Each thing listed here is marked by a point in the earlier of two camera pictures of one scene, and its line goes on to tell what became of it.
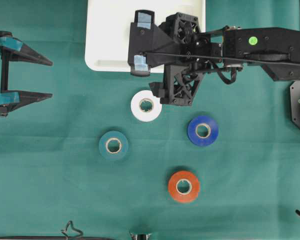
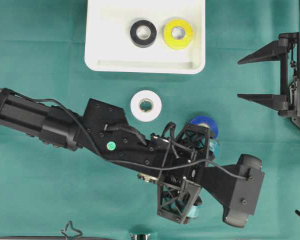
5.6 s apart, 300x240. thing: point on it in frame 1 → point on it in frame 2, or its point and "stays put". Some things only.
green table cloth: (105, 153) stays put
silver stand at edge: (135, 236) stays put
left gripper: (2, 46) → (177, 159)
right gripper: (201, 52) → (294, 101)
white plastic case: (107, 25) stays put
